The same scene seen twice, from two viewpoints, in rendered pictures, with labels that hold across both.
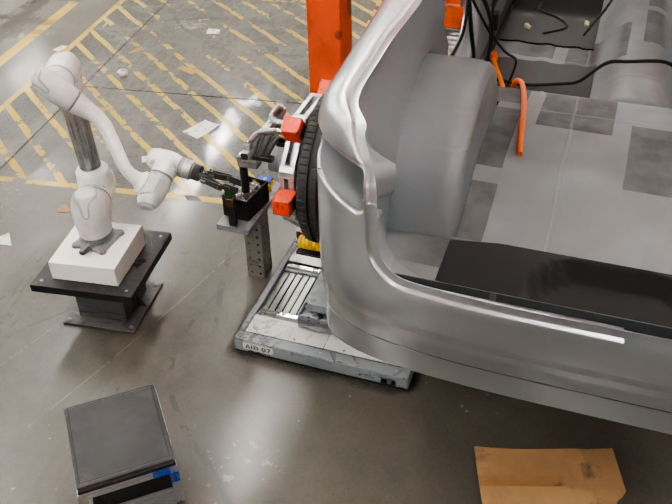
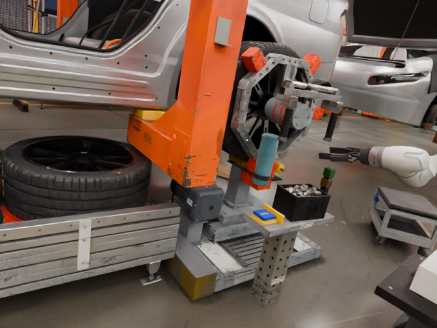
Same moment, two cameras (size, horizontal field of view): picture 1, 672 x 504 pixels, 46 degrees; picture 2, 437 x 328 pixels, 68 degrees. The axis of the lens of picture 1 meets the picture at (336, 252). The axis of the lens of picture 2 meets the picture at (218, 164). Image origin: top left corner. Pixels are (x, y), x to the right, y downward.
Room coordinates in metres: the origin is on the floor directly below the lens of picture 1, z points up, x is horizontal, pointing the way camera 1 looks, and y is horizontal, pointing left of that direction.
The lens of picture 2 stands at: (4.54, 0.81, 1.03)
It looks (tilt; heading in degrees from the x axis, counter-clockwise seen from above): 17 degrees down; 212
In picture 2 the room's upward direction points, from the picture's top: 11 degrees clockwise
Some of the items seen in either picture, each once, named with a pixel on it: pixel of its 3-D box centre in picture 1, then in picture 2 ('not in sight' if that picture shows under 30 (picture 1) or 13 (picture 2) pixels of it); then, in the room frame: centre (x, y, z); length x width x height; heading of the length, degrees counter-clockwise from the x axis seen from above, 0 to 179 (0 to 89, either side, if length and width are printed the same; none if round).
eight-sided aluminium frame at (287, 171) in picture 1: (310, 162); (277, 109); (2.93, 0.10, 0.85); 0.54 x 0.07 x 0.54; 160
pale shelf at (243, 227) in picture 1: (251, 205); (290, 217); (3.23, 0.41, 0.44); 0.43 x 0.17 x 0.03; 160
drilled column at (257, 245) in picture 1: (257, 238); (274, 261); (3.26, 0.40, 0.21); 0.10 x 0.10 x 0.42; 70
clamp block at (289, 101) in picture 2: not in sight; (286, 99); (3.16, 0.23, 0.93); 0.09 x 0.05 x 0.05; 70
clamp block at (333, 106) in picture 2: (249, 159); (331, 105); (2.84, 0.35, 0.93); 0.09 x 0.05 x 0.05; 70
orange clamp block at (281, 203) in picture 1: (284, 202); (313, 112); (2.63, 0.20, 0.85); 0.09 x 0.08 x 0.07; 160
